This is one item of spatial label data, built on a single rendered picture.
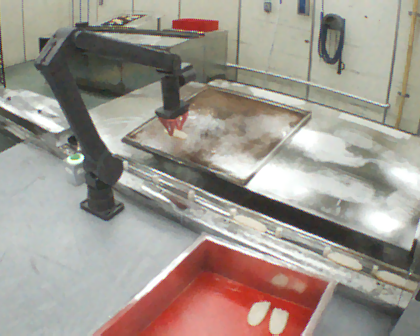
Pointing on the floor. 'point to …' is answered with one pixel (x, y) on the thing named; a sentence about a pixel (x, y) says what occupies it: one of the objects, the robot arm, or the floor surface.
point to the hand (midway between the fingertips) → (175, 131)
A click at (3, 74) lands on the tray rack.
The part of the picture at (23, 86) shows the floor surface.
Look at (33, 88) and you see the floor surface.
